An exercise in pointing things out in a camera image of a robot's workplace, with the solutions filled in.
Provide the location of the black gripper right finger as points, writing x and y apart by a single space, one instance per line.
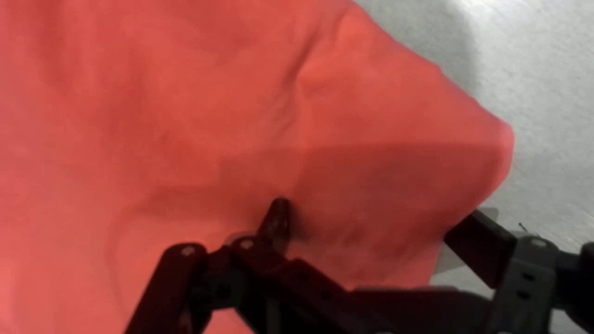
489 249

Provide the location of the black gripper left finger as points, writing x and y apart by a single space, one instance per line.
274 231

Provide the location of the red shirt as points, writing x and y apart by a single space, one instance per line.
131 125

